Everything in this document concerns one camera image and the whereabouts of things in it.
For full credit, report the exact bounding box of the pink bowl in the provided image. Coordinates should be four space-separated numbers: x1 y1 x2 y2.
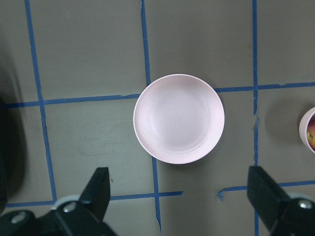
299 107 315 153

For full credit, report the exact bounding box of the pink plate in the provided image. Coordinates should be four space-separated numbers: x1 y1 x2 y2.
133 74 225 164

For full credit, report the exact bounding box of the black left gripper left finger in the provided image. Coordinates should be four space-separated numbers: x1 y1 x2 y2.
0 167 116 236

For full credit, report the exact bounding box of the red apple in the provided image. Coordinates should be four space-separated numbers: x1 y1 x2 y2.
307 120 315 150

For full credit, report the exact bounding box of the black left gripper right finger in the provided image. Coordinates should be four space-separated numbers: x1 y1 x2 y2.
247 166 315 236

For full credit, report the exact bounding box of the dark brown rice cooker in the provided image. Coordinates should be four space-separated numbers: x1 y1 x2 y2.
0 99 25 212

